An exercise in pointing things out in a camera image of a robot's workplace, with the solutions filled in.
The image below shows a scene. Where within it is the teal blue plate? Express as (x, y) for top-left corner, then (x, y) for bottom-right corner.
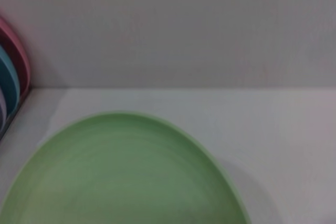
(0, 45), (21, 120)

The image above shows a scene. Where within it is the light green plate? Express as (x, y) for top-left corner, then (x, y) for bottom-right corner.
(0, 111), (250, 224)

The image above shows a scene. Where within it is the red plate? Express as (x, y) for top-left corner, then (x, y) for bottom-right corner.
(0, 16), (32, 99)

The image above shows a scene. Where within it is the grey purple plate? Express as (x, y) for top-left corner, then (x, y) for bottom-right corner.
(0, 90), (8, 141)

